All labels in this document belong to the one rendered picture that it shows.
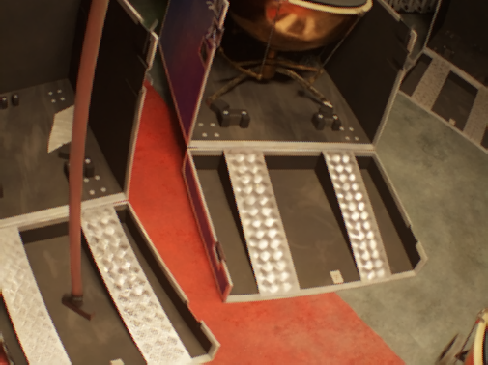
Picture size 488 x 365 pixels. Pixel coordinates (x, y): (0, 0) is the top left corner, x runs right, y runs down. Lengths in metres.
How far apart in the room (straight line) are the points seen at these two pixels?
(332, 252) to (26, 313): 1.54
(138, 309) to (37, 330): 0.49
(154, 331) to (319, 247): 0.98
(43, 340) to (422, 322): 1.79
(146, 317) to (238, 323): 0.40
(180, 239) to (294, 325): 0.65
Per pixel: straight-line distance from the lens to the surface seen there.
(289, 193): 3.09
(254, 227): 2.77
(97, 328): 2.34
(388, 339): 2.70
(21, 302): 2.30
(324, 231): 2.98
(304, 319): 2.61
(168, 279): 2.43
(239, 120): 3.12
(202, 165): 3.04
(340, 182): 3.10
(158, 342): 2.32
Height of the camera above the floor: 1.99
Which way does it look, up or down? 39 degrees down
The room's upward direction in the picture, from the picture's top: 18 degrees clockwise
